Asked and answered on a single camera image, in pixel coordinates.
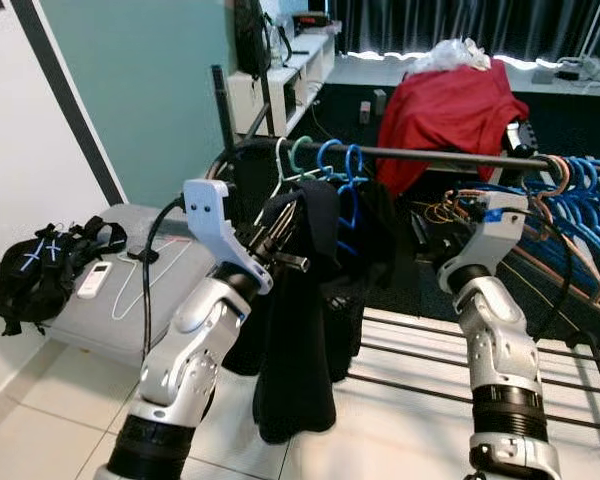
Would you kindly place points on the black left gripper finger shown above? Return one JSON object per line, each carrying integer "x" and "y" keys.
{"x": 291, "y": 235}
{"x": 277, "y": 235}

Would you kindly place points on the black shirt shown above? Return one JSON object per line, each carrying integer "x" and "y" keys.
{"x": 290, "y": 390}

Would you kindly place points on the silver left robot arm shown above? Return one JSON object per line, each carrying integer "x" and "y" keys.
{"x": 190, "y": 370}

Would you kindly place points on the white clothes hanger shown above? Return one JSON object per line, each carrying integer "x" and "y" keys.
{"x": 283, "y": 160}

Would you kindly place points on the green clothes hanger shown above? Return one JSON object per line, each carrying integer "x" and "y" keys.
{"x": 295, "y": 155}

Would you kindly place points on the copper clothes hanger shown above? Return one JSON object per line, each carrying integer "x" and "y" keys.
{"x": 552, "y": 160}

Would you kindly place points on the black metal clothes rack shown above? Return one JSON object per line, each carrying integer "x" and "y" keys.
{"x": 440, "y": 155}

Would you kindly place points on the red cloth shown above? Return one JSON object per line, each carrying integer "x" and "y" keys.
{"x": 450, "y": 110}

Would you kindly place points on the black key fob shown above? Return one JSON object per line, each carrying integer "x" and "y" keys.
{"x": 140, "y": 256}

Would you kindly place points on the white shelf unit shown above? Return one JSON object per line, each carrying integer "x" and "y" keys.
{"x": 295, "y": 70}

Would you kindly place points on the grey storage box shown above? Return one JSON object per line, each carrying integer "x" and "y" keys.
{"x": 120, "y": 300}

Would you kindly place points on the white plastic bag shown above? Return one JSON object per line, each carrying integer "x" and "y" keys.
{"x": 450, "y": 55}

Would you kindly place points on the white window bench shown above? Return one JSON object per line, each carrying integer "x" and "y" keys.
{"x": 360, "y": 72}

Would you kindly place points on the white remote control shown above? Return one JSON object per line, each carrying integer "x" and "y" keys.
{"x": 94, "y": 280}

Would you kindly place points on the black hanging bag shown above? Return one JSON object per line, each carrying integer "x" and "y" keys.
{"x": 248, "y": 35}

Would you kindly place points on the black electronic box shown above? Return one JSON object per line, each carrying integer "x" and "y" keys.
{"x": 310, "y": 22}

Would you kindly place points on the black backpack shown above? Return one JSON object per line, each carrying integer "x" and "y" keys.
{"x": 40, "y": 280}

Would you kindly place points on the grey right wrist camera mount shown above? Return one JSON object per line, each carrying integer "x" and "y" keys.
{"x": 480, "y": 255}

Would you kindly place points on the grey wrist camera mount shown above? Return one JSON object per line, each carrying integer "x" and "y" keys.
{"x": 480, "y": 255}
{"x": 210, "y": 215}

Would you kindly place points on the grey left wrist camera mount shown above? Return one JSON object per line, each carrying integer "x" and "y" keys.
{"x": 210, "y": 215}

